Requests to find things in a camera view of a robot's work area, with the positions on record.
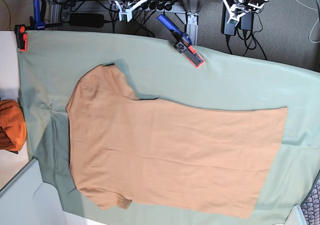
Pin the tan T-shirt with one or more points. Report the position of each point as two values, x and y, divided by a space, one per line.
158 152

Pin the blue clamp at table edge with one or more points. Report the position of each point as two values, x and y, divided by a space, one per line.
183 42

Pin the black power brick left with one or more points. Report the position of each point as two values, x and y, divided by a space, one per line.
90 20

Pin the green table cloth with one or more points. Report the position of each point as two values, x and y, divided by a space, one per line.
55 60

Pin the black power adapter pair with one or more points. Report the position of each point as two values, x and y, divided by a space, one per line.
229 25

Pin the blue clamp with orange pad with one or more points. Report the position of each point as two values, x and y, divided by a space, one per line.
37 23

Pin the orange folded garment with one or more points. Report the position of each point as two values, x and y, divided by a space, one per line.
13 130

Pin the grey plastic bin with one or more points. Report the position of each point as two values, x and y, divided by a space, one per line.
27 200

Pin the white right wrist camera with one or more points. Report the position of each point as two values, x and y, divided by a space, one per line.
125 12

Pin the aluminium frame post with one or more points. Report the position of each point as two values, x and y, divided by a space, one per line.
192 13

